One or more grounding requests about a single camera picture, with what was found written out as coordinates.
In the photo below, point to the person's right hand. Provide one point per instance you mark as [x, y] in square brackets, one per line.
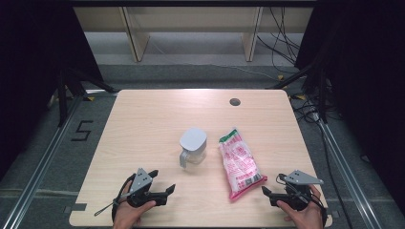
[307, 219]

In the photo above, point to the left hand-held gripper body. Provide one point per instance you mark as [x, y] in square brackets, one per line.
[141, 183]

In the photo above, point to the black metal stand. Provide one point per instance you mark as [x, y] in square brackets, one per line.
[322, 92]
[63, 98]

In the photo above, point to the black curtain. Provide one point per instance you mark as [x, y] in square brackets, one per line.
[366, 79]
[31, 63]

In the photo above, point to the black tape floor mark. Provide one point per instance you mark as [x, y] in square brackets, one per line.
[83, 130]

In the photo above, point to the pink and white plastic bag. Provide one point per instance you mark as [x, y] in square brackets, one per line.
[239, 162]

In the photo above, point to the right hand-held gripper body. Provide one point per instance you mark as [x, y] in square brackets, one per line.
[301, 178]

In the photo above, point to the person's left hand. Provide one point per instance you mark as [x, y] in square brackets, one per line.
[127, 216]

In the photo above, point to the metal floor rail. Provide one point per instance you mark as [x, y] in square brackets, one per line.
[347, 171]
[38, 168]

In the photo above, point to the light wooden furniture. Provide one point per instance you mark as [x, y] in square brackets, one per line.
[191, 19]

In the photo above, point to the yellow tape piece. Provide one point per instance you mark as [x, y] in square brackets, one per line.
[90, 98]
[281, 77]
[300, 97]

